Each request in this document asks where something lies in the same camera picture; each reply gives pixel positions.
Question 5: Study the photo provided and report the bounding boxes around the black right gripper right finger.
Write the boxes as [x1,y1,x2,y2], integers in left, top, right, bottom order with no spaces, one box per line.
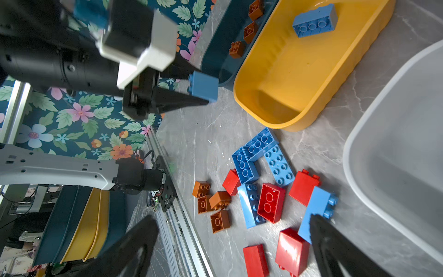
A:
[310,215,390,277]

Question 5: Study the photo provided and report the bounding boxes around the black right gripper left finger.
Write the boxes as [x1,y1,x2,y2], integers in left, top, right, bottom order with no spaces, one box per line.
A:
[76,215,159,277]

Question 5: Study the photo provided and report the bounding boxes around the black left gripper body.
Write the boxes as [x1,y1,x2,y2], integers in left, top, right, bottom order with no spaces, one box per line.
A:
[122,68,161,121]

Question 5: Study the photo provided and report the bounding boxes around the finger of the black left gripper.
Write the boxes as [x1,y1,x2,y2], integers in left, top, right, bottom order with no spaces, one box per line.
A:
[160,53,196,80]
[152,87,209,114]

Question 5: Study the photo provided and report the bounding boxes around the light blue square lego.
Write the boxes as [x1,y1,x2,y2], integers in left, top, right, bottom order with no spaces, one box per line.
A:
[188,71,219,103]

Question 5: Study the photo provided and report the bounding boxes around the brown lego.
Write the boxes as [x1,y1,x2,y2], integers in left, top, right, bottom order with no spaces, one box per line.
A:
[243,21,258,44]
[210,210,231,233]
[192,181,211,198]
[248,0,264,21]
[209,191,231,211]
[229,41,245,59]

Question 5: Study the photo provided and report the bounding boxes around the brown lego low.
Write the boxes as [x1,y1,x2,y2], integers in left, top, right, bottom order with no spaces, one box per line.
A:
[197,195,213,214]

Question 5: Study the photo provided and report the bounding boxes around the light blue long lego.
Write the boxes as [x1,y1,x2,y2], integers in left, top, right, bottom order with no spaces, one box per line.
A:
[293,3,338,38]

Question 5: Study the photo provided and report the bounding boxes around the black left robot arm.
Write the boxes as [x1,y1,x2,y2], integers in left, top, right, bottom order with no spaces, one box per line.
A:
[1,1,209,120]

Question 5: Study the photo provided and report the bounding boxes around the red lego right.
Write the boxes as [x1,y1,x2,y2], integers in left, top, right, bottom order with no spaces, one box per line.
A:
[275,228,310,277]

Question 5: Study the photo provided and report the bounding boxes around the blue lego right upright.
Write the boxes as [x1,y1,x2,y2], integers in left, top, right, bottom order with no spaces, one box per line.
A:
[298,187,339,244]

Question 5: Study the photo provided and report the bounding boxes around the stacked spare bins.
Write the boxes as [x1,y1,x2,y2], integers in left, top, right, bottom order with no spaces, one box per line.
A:
[33,186,128,265]

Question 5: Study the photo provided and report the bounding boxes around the red lego upper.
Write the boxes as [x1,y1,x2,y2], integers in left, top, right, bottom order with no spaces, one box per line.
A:
[289,169,321,207]

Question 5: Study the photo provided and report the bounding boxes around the teal plastic bin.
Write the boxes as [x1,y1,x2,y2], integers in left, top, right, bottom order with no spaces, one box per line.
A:
[201,1,278,91]

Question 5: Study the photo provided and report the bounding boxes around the red lego bottom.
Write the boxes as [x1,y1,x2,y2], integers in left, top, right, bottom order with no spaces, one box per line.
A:
[243,244,269,277]

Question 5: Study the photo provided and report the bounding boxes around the red lego middle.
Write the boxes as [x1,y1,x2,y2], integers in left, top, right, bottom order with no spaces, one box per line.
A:
[257,183,286,224]

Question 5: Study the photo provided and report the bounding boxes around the light blue lego right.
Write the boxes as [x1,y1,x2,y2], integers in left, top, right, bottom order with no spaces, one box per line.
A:
[264,145,295,188]

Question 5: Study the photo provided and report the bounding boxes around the red lego small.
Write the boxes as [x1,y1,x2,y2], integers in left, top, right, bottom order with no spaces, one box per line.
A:
[223,169,241,196]

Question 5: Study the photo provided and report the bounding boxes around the light blue lego lower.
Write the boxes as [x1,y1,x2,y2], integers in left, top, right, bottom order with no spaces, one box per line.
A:
[238,184,266,229]

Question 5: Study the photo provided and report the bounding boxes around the blue long lego upper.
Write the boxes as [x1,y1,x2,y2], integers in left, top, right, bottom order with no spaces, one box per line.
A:
[242,128,279,162]

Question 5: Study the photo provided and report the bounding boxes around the blue lego long lower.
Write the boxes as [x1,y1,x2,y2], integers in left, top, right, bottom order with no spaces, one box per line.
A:
[232,147,260,184]

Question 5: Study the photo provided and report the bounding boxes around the yellow plastic bin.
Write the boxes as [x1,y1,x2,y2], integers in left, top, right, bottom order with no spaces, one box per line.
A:
[233,1,395,132]

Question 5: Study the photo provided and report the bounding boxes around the white plastic bin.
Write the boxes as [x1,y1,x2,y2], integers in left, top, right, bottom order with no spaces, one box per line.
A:
[343,42,443,262]

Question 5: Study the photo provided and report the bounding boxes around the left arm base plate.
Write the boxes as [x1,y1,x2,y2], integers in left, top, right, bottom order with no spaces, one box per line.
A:
[147,155,177,213]

